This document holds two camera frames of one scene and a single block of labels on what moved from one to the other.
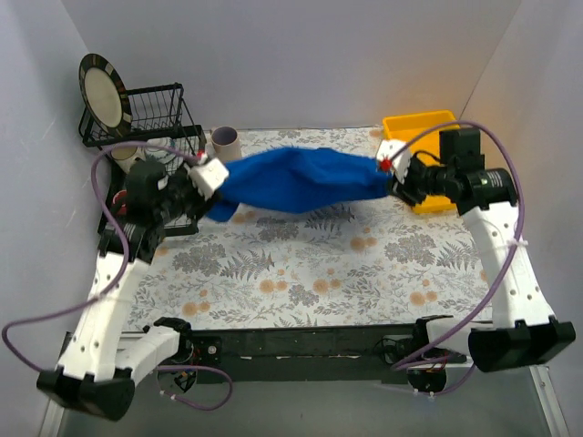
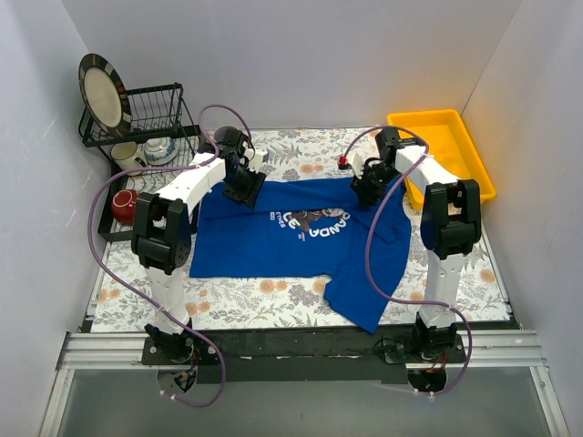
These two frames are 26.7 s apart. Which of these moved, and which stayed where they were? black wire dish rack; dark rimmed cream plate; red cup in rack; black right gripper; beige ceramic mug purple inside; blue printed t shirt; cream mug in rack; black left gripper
Moved: black left gripper; black right gripper; blue printed t shirt
Stayed: dark rimmed cream plate; beige ceramic mug purple inside; cream mug in rack; red cup in rack; black wire dish rack
